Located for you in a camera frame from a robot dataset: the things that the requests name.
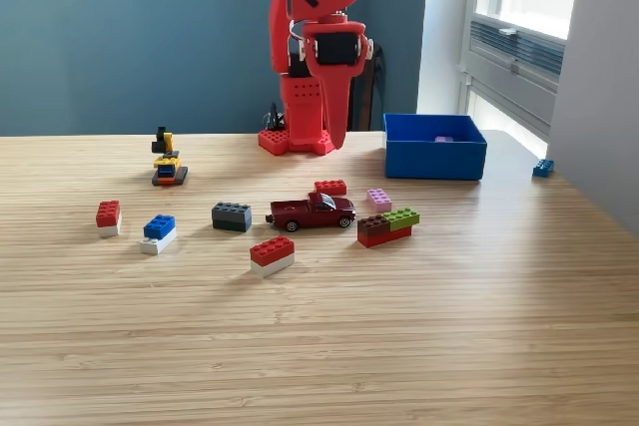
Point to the pink purple brick stack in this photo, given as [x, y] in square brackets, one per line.
[444, 138]

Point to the single blue brick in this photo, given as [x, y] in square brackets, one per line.
[543, 168]

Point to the blue plastic bin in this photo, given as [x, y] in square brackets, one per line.
[434, 161]

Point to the dark folded chair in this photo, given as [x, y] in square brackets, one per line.
[373, 97]

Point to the flat red brick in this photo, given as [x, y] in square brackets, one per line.
[330, 186]

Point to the dark red toy pickup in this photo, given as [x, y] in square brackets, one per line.
[309, 215]

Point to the brown green red brick stack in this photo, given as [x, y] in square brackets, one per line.
[384, 234]

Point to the grey brick stack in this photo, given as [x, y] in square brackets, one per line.
[231, 216]

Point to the long red white brick stack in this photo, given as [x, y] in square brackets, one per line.
[272, 254]

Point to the yellow toy digger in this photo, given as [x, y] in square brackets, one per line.
[170, 174]

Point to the grey slatted window vent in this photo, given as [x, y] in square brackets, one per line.
[524, 49]

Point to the blue white brick stack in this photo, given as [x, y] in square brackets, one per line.
[160, 227]

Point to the small red white brick stack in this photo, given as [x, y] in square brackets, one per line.
[107, 214]

